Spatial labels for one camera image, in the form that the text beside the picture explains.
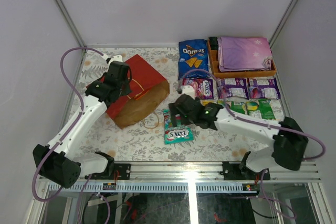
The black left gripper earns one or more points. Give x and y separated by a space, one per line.
122 87

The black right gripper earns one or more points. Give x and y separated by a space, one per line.
174 110

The red brown paper bag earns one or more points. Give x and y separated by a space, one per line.
149 89

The teal Fox's candy bag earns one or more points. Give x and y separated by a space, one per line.
173 135

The yellow snack packet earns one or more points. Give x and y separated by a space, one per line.
206 102

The purple Fox's berries candy bag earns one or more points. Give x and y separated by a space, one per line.
204 87

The blue Doritos chip bag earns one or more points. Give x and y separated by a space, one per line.
193 59

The purple snack packet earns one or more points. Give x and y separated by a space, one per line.
264 88
232 87

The small green yellow candy packet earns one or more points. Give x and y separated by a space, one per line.
238 107

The green snack packet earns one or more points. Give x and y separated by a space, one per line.
260 109

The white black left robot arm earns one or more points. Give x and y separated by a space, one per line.
56 161

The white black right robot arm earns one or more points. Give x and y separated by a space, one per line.
285 141

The orange wooden tray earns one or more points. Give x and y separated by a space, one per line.
214 65

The black object in tray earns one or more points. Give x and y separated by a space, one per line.
213 42

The purple snowflake cloth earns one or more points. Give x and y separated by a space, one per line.
240 54

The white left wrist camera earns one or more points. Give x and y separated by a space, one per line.
110 59

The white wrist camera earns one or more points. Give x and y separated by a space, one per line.
110 59
188 90

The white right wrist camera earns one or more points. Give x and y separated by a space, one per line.
188 90

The aluminium front rail frame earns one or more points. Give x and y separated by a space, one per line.
275 185

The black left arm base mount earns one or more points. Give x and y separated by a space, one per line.
115 172

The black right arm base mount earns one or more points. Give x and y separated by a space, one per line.
241 170

